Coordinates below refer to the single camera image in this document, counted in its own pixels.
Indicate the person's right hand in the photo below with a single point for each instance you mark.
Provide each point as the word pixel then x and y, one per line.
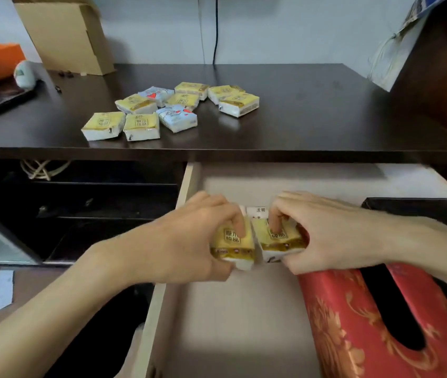
pixel 337 240

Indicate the person's left hand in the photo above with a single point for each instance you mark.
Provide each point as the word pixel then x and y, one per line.
pixel 172 247

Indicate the person's left thumb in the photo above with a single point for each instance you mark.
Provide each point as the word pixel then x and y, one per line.
pixel 221 271

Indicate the person's right thumb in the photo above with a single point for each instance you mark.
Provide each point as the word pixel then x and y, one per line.
pixel 296 265

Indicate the yellow tissue packet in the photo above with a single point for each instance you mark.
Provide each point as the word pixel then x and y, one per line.
pixel 282 242
pixel 239 253

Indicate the person's right forearm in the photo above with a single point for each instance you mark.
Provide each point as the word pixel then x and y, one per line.
pixel 432 251

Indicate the person's left forearm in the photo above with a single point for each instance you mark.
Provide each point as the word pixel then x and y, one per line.
pixel 38 314

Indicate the light wooden drawer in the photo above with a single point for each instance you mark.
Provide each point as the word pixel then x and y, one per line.
pixel 243 330

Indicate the red gold patterned tissue box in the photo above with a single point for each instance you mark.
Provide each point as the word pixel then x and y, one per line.
pixel 337 322

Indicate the black shelf unit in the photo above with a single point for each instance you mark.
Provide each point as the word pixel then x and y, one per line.
pixel 109 200

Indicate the blue white tissue packet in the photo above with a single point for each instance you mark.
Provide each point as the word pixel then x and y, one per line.
pixel 177 118
pixel 156 94

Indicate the pile of yellow tissue packs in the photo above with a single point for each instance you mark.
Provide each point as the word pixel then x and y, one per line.
pixel 141 126

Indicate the white paper bag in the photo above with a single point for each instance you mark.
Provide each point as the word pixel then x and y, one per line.
pixel 396 55

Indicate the dark brown cabinet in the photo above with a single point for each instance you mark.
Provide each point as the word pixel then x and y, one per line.
pixel 444 78

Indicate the white green rounded object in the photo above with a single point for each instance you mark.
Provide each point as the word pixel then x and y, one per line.
pixel 25 74

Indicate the brown cardboard box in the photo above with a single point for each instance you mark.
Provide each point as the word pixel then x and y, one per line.
pixel 69 35

